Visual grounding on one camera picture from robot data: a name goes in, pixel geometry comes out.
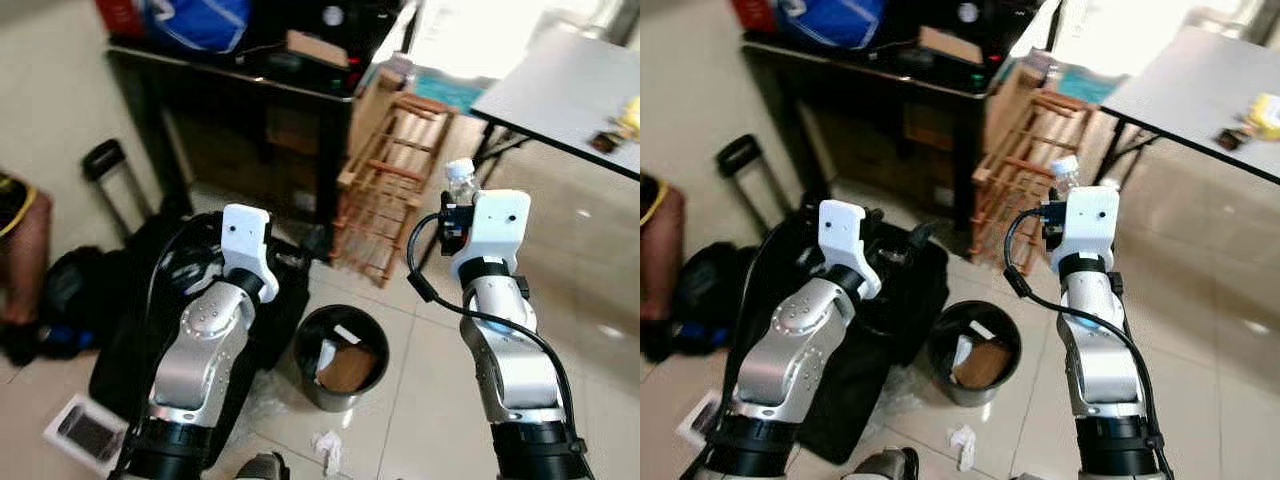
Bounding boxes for clear plastic bottle white cap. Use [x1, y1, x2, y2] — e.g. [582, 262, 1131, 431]
[444, 158, 480, 207]
[1050, 155, 1083, 201]

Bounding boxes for round metal rubbish bin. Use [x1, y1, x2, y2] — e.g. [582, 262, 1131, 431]
[926, 299, 1023, 408]
[292, 304, 392, 413]

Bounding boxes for wooden slatted rack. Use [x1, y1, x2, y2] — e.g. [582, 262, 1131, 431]
[331, 68, 460, 289]
[970, 62, 1096, 263]

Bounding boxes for white paper scrap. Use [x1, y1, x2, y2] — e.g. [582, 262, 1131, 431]
[950, 320, 996, 371]
[315, 325, 363, 376]

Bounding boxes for dark wooden desk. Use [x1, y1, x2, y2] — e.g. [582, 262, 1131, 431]
[105, 0, 419, 256]
[742, 0, 1051, 246]

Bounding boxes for brown cardboard piece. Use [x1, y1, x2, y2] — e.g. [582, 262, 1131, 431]
[316, 343, 379, 393]
[950, 340, 1013, 389]

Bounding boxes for teal floor mat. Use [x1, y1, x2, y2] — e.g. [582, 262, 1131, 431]
[415, 65, 493, 114]
[1072, 65, 1119, 103]

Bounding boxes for clear plastic wrap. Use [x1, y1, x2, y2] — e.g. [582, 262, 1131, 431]
[885, 385, 936, 441]
[240, 370, 313, 433]

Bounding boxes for grey table with black legs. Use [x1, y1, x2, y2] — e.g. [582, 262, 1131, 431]
[1095, 25, 1280, 188]
[468, 27, 641, 191]

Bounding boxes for black backpack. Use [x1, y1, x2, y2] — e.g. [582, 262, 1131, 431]
[672, 240, 751, 356]
[38, 245, 129, 359]

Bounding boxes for small cardboard box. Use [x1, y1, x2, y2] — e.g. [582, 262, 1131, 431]
[285, 30, 351, 69]
[918, 25, 986, 66]

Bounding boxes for crumpled white tissue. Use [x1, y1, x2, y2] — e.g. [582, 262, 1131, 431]
[948, 425, 978, 473]
[311, 430, 344, 477]

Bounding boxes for grey left robot leg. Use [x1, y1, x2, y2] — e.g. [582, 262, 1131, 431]
[235, 452, 291, 480]
[845, 447, 921, 480]

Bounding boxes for black electronic device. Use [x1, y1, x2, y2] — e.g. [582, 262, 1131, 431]
[885, 0, 1041, 91]
[255, 0, 401, 96]

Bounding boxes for blue bag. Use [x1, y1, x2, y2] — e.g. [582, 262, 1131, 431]
[775, 0, 889, 51]
[138, 0, 251, 54]

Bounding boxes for white printed leaflet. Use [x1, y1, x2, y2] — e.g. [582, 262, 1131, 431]
[677, 390, 741, 451]
[42, 393, 131, 477]

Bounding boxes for red box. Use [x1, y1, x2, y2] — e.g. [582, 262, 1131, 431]
[730, 0, 783, 33]
[95, 0, 147, 39]

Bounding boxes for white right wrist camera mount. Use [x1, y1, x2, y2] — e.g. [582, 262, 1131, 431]
[1058, 183, 1121, 276]
[450, 189, 532, 284]

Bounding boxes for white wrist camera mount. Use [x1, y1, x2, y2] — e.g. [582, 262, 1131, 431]
[450, 189, 532, 284]
[1058, 183, 1121, 276]
[818, 199, 883, 301]
[220, 203, 282, 303]

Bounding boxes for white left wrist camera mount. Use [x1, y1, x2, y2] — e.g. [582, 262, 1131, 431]
[220, 203, 282, 303]
[818, 199, 883, 301]

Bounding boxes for black telescopic luggage handle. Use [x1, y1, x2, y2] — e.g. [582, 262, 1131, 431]
[81, 138, 153, 241]
[715, 133, 786, 236]

